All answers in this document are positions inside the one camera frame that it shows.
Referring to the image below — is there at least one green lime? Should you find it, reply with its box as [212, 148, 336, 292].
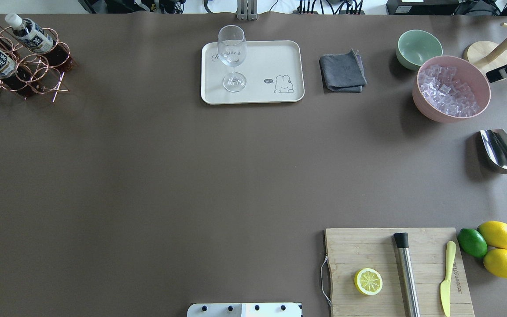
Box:
[457, 228, 488, 258]

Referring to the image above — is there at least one clear wine glass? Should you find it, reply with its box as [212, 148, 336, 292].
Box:
[217, 25, 247, 92]

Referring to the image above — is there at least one steel muddler black tip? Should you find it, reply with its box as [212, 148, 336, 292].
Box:
[393, 232, 421, 317]

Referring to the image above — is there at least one yellow plastic knife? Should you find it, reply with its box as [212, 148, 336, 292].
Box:
[439, 241, 456, 317]

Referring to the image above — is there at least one pink bowl with ice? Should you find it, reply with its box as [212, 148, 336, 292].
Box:
[412, 56, 491, 123]

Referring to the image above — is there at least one tea bottle front left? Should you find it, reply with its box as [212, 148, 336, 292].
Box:
[0, 50, 35, 98]

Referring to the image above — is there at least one green bowl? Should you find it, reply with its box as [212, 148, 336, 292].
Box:
[396, 29, 443, 70]

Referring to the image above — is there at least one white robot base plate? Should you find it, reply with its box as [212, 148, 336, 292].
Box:
[187, 302, 303, 317]

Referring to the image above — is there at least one white rabbit tray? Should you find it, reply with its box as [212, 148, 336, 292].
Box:
[201, 40, 305, 105]

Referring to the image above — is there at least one tea bottle middle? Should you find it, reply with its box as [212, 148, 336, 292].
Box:
[5, 13, 73, 72]

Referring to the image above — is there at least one yellow lemon lower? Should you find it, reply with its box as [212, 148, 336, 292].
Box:
[483, 248, 507, 278]

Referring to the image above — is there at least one yellow lemon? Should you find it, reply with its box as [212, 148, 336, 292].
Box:
[483, 248, 507, 278]
[477, 221, 507, 249]

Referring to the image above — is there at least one half lemon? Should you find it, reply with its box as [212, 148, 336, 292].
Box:
[354, 268, 383, 295]

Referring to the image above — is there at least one wooden cutting board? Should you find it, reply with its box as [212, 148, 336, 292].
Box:
[324, 228, 457, 317]

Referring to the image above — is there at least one copper wire bottle basket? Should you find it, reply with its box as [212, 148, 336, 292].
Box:
[0, 13, 76, 99]

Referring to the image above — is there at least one yellow lemon upper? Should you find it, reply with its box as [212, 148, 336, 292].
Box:
[477, 221, 507, 249]

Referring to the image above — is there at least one metal ice scoop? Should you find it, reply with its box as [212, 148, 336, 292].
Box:
[479, 129, 507, 174]

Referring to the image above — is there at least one grey folded cloth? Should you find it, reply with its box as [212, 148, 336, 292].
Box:
[319, 49, 367, 93]

